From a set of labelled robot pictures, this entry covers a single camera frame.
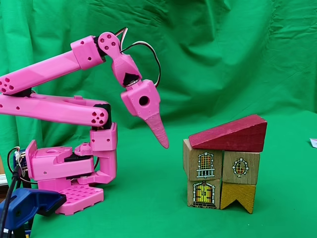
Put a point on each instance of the blue clamp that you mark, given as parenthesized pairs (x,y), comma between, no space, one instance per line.
(27,200)

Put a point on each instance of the paper house picture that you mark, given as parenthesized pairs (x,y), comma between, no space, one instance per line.
(314,143)

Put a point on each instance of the red wedge roof block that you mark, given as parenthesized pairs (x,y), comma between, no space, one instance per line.
(230,138)

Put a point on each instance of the wooden block round window print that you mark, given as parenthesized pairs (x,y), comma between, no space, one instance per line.
(250,173)

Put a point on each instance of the wooden block door print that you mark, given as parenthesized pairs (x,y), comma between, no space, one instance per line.
(192,196)

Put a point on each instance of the wooden block balcony window print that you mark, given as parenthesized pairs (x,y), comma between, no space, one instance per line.
(193,163)

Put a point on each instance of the green cloth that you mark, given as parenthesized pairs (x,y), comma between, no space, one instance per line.
(223,62)

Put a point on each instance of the blue controller board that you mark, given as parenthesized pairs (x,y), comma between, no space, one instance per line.
(22,162)

